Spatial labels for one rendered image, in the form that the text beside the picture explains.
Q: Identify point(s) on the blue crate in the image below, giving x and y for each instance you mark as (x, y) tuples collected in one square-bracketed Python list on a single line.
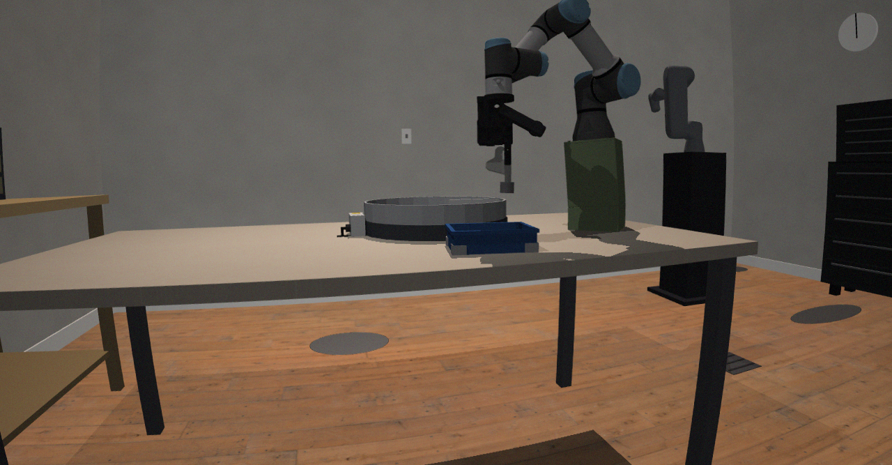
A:
[(491, 238)]

